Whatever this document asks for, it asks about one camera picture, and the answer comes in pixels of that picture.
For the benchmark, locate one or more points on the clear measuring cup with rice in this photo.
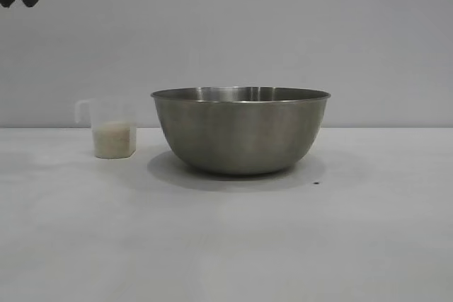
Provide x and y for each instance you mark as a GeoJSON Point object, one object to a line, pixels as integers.
{"type": "Point", "coordinates": [112, 141]}

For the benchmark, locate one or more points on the stainless steel mixing bowl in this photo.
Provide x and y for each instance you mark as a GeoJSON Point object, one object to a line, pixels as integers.
{"type": "Point", "coordinates": [240, 132]}

